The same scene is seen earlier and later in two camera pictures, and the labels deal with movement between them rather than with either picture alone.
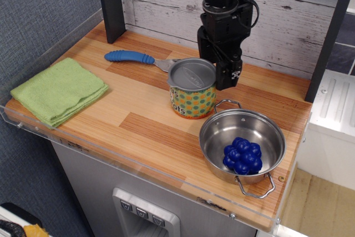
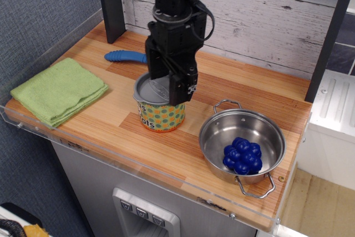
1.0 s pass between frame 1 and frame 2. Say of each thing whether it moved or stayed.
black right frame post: stayed
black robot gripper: moved
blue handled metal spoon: stayed
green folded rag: stayed
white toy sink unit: stayed
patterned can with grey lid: moved
